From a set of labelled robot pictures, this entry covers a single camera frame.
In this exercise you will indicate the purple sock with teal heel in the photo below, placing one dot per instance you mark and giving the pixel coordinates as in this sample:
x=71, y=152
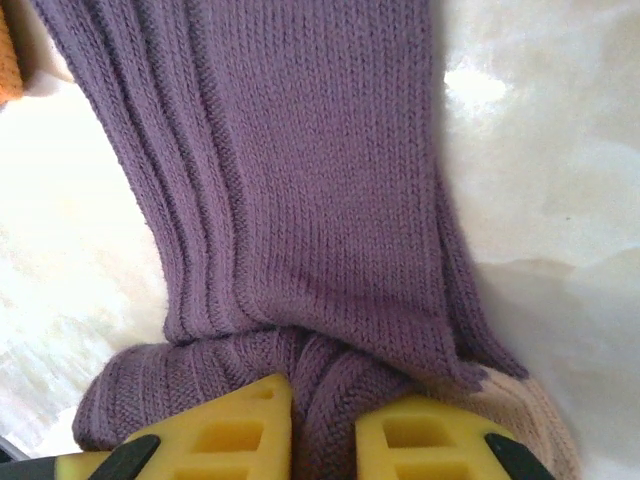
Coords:
x=7, y=65

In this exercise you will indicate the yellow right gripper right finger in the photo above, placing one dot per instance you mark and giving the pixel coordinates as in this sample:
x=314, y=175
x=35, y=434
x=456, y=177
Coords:
x=425, y=445

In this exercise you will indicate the purple sock with beige toe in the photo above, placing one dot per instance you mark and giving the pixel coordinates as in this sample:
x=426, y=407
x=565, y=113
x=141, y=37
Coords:
x=325, y=175

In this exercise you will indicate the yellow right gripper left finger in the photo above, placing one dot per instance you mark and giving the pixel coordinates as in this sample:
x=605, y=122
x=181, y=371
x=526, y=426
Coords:
x=215, y=440

